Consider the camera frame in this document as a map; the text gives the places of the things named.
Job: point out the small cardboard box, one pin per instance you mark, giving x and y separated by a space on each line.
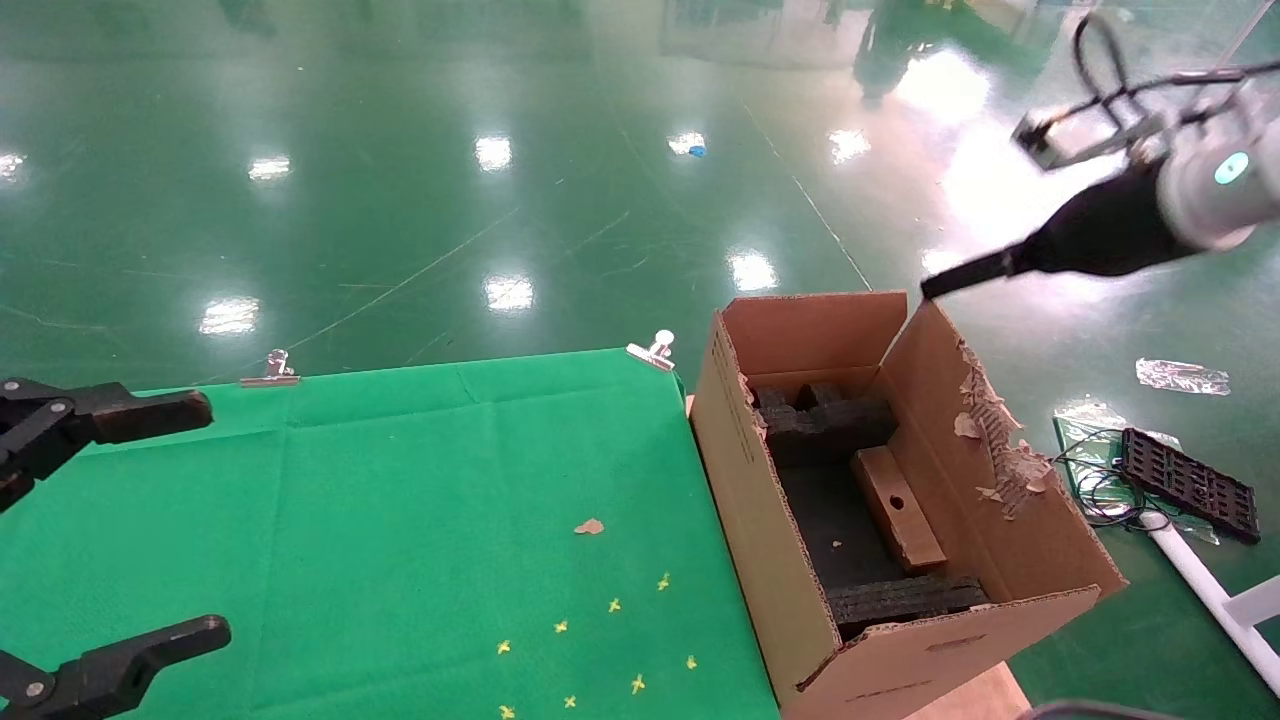
900 505

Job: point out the small cardboard scrap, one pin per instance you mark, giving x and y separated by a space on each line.
590 526

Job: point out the green table cloth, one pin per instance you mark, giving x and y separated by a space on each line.
400 500

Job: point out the large open cardboard carton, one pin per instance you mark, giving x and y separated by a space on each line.
760 560

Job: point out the black foam block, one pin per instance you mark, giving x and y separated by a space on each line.
905 600
825 430

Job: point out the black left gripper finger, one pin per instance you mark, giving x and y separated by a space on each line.
130 665
130 415

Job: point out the white table foot bar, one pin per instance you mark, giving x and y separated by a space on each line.
1200 575

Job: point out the black plastic grid tray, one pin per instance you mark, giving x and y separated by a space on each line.
1190 485

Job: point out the black foam bottom pad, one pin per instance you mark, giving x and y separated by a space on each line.
830 520

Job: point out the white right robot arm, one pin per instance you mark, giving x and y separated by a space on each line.
1220 190

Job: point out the silver binder clip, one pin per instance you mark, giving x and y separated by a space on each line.
272 372
655 350

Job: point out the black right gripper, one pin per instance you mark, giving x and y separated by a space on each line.
1100 238

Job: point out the clear plastic bag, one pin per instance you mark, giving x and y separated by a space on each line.
1183 376

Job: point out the clear plastic sheet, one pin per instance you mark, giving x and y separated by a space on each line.
1085 415

